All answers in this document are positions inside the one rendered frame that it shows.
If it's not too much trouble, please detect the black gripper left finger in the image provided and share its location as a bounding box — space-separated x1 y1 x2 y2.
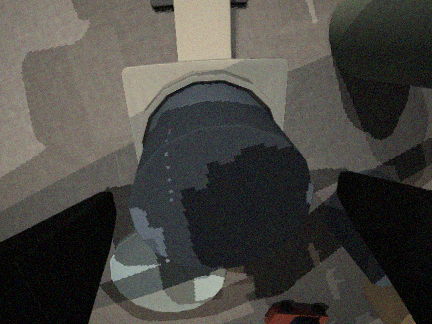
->
0 191 117 324

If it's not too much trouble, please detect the red toy car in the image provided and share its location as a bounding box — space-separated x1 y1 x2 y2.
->
264 302 329 324

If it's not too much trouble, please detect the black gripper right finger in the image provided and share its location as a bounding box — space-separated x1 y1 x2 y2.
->
336 171 432 324

